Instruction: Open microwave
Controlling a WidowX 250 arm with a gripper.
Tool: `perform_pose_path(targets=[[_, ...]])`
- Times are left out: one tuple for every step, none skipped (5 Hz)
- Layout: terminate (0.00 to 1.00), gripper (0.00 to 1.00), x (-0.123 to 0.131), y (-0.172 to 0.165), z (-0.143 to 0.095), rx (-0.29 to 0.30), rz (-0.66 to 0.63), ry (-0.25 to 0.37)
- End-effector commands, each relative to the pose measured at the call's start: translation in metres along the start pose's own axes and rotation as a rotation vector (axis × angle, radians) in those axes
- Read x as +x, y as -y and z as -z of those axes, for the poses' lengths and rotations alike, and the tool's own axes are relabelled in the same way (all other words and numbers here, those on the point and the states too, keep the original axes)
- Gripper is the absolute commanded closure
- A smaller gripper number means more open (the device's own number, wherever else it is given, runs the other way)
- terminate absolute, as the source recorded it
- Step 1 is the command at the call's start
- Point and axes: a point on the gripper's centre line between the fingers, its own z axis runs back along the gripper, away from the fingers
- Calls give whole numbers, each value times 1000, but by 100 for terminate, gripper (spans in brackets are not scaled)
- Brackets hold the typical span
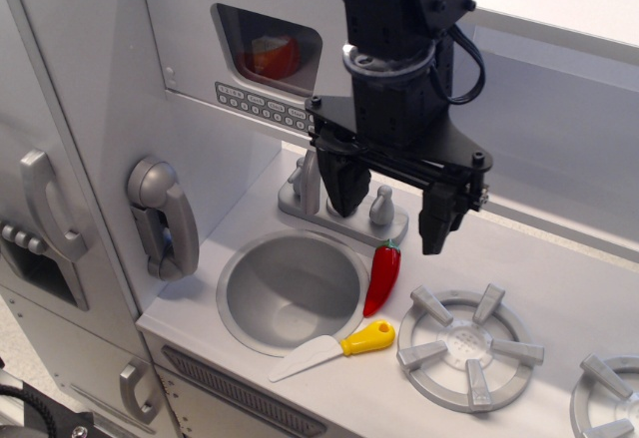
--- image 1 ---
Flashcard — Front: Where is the white toy microwave door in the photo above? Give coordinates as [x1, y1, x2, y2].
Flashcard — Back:
[146, 0, 351, 145]

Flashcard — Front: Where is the red toy chili pepper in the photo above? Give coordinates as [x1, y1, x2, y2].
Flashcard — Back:
[363, 239, 401, 317]

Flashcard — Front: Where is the silver toy faucet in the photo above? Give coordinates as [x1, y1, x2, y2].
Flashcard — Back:
[278, 152, 409, 245]

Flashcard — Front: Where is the grey ice dispenser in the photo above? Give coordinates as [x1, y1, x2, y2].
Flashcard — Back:
[1, 219, 89, 311]

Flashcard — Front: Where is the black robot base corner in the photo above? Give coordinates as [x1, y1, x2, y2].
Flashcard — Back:
[1, 361, 105, 438]

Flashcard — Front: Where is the silver lower fridge handle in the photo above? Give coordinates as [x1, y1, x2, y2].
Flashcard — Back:
[119, 358, 162, 425]

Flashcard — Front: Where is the silver toy wall phone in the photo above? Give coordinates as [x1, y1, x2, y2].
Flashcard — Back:
[127, 156, 200, 281]

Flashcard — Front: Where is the silver round sink basin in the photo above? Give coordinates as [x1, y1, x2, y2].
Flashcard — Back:
[216, 229, 369, 357]

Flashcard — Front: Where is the grey oven vent panel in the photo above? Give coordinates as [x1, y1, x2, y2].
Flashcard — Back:
[162, 346, 326, 437]

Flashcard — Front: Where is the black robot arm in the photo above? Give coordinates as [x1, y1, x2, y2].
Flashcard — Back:
[306, 0, 492, 255]

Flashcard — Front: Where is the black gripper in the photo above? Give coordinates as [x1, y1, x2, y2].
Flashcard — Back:
[306, 61, 492, 255]

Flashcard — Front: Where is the silver stove burner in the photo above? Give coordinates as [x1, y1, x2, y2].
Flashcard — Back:
[570, 354, 638, 437]
[396, 283, 545, 413]

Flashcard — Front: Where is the silver upper fridge handle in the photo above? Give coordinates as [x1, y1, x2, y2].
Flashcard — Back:
[20, 149, 87, 262]

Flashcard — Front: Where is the yellow handled toy knife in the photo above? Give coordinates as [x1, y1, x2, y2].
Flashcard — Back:
[268, 320, 396, 383]

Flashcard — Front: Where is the orange salmon sushi toy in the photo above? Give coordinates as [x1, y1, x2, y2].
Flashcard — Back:
[244, 35, 301, 80]

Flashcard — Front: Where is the silver fridge handle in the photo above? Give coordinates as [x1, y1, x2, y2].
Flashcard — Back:
[119, 358, 162, 425]
[20, 149, 87, 262]

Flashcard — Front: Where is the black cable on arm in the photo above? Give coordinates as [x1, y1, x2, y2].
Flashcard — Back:
[441, 23, 487, 108]

